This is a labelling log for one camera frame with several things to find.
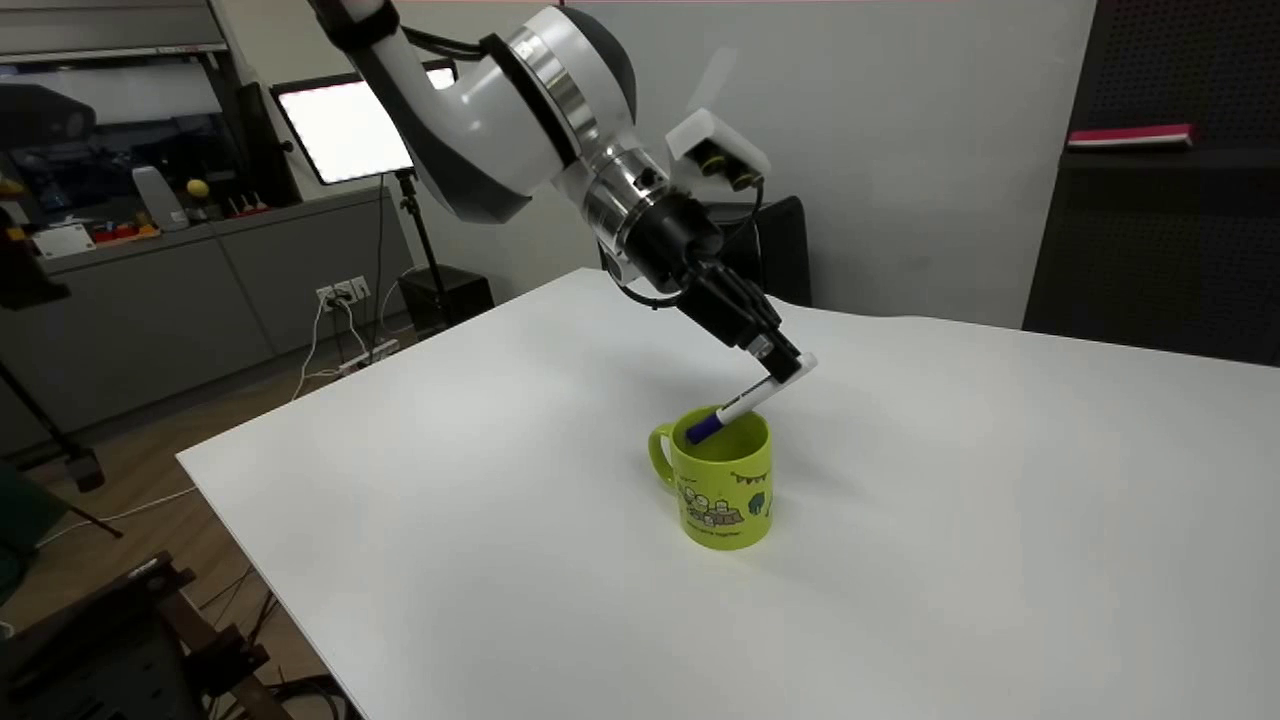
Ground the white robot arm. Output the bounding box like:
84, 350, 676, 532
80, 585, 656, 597
308, 0, 798, 382

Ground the blue and white marker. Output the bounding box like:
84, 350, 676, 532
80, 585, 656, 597
682, 377, 781, 445

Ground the yellow-green ceramic mug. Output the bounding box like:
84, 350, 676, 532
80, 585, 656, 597
649, 410, 771, 552

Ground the black computer tower case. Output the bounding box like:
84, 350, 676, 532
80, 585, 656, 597
711, 198, 811, 305

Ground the bright LED light panel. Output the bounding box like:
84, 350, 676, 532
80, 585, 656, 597
271, 71, 413, 184

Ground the pink book on shelf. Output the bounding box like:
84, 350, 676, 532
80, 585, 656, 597
1068, 125, 1197, 152

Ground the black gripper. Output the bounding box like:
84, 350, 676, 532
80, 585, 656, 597
623, 193, 814, 386

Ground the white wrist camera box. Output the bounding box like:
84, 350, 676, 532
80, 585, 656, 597
664, 108, 771, 189

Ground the black light stand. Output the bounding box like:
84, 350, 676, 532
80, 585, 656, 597
395, 168, 490, 336

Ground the white wall power socket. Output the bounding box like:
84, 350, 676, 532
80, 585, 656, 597
317, 275, 372, 307

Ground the black tall shelf cabinet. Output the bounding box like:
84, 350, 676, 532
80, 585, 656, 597
1024, 0, 1280, 366

